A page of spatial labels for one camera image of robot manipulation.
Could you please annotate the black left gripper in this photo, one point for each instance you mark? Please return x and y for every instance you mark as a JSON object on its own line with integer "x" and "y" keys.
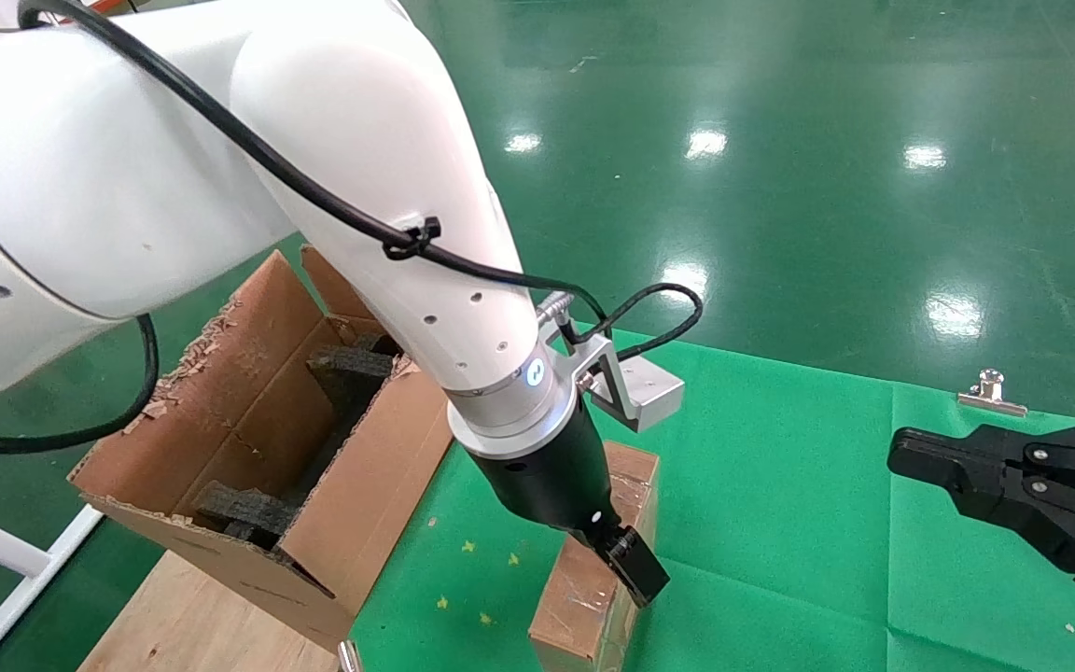
{"x": 547, "y": 476}

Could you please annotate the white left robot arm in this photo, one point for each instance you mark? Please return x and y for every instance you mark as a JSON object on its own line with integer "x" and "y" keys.
{"x": 174, "y": 149}

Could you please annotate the small brown cardboard box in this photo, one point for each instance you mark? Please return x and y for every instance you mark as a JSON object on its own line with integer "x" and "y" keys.
{"x": 579, "y": 607}

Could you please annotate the large open cardboard carton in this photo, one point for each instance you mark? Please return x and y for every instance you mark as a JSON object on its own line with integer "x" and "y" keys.
{"x": 360, "y": 495}

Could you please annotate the green table cloth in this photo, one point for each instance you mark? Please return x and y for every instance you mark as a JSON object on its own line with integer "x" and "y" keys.
{"x": 780, "y": 513}

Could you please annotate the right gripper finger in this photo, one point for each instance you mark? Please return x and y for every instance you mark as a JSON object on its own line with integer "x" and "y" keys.
{"x": 1013, "y": 448}
{"x": 1060, "y": 532}

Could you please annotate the silver bracket wrist camera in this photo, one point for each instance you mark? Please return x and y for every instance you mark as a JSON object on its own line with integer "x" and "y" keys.
{"x": 645, "y": 392}

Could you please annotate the white metal stand frame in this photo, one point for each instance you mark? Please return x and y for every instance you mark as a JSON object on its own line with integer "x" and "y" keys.
{"x": 24, "y": 579}

